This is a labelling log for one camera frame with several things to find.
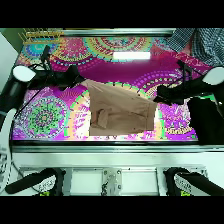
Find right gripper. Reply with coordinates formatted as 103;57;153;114
152;84;178;106

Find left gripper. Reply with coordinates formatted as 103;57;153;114
61;65;86;89

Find beige pants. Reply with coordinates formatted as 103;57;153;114
81;78;160;137

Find checked shirt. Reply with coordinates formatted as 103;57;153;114
166;27;224;67

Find yellow wire rack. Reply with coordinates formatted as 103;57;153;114
18;28;65;45

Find black cable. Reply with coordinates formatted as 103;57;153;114
11;83;46;135

